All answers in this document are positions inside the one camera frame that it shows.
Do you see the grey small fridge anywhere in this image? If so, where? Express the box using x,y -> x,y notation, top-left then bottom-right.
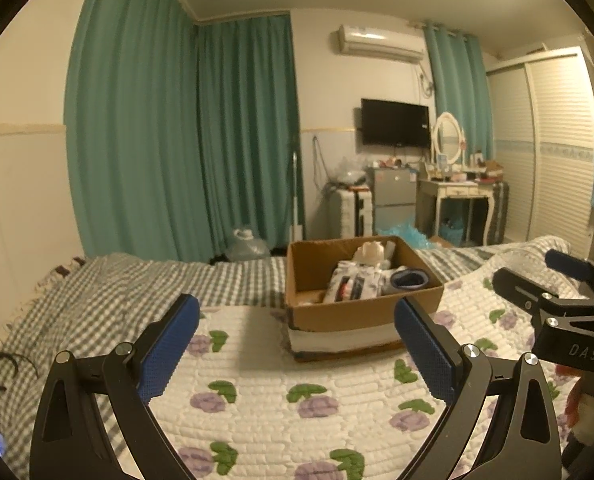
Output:
366,166 -> 418,237

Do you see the blue basket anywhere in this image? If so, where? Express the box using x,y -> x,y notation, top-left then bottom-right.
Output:
439,217 -> 465,246

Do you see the wall cable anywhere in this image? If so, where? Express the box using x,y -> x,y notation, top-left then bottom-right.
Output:
311,135 -> 330,186

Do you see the narrow teal curtain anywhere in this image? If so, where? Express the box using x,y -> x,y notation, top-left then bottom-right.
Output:
423,20 -> 495,163

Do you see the white slatted wardrobe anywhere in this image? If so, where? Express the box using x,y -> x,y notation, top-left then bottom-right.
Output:
486,46 -> 594,256

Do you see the clear water jug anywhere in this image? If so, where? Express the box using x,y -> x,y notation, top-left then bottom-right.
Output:
226,227 -> 272,262

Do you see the white air conditioner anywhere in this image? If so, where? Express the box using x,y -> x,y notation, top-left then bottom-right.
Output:
336,24 -> 426,64

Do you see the tissue pack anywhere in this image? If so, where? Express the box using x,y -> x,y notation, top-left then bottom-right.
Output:
325,261 -> 390,304

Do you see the oval white mirror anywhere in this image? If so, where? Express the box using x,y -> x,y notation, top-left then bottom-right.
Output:
431,111 -> 465,166

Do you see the clear plastic bag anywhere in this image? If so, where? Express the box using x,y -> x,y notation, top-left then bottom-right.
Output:
327,156 -> 368,186

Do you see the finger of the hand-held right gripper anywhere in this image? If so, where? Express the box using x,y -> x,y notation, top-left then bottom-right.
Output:
545,249 -> 594,286
492,267 -> 558,328

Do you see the wide teal curtain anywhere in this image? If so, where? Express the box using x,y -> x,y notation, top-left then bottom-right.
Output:
64,0 -> 208,263

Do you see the white dressing table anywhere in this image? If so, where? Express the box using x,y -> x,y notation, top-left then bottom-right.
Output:
417,177 -> 508,246

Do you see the black wall television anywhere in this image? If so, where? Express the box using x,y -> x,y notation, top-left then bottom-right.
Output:
360,98 -> 431,150

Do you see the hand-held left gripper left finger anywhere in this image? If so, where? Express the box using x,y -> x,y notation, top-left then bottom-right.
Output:
29,293 -> 201,480

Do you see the white mop pole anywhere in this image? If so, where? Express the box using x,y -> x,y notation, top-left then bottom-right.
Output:
289,137 -> 305,242

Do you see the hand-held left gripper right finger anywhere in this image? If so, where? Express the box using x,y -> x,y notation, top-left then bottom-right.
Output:
394,296 -> 562,480

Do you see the blue and white sock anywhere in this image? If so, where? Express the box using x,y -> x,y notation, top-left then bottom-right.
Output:
389,268 -> 430,292

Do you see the cardboard box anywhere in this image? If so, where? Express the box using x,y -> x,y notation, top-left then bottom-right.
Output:
284,236 -> 445,363

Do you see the white suitcase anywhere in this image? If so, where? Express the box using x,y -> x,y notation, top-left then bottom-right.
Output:
334,187 -> 375,240

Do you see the blue plastic bag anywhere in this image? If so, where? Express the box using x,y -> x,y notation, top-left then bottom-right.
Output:
377,222 -> 435,250

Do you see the white floral quilt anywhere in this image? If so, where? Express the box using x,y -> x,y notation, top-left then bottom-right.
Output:
107,236 -> 585,480

